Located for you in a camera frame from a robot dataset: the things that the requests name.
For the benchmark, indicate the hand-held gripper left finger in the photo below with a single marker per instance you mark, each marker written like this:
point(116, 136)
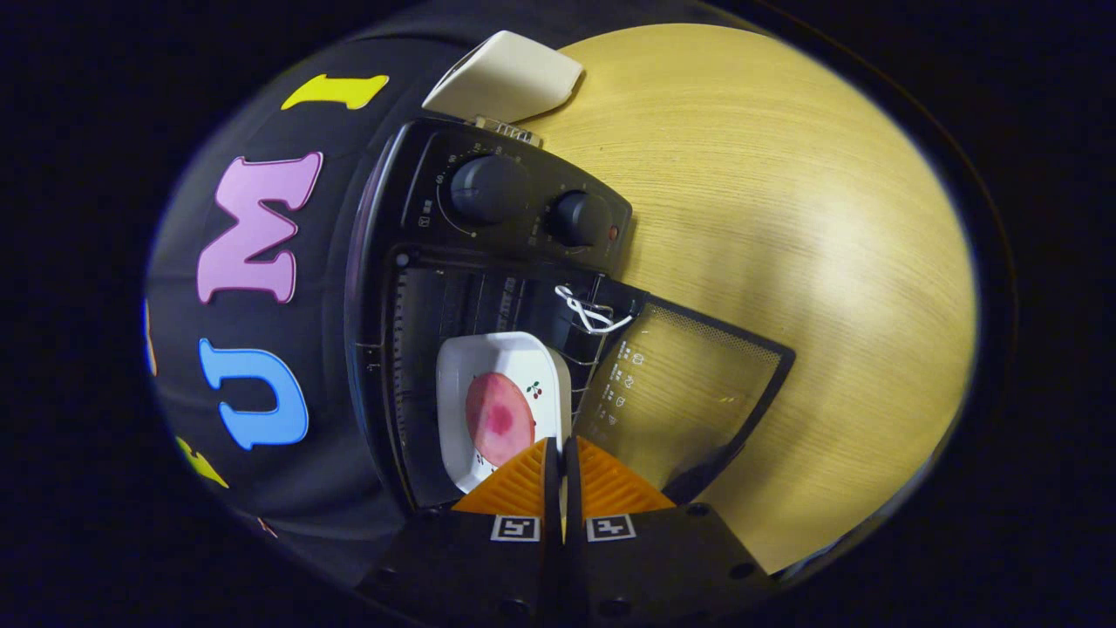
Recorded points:
point(488, 567)

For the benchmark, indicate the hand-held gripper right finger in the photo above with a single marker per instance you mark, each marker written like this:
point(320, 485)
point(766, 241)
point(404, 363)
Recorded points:
point(654, 567)

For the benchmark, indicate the pink round food slice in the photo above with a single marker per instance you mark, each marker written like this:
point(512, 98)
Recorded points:
point(499, 419)

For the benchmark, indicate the white square food plate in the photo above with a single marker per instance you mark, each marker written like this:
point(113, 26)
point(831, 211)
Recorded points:
point(510, 353)

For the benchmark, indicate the black toaster oven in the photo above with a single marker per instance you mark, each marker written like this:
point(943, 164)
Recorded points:
point(523, 174)

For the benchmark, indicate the white box appliance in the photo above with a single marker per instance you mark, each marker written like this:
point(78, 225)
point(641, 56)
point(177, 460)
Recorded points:
point(510, 78)

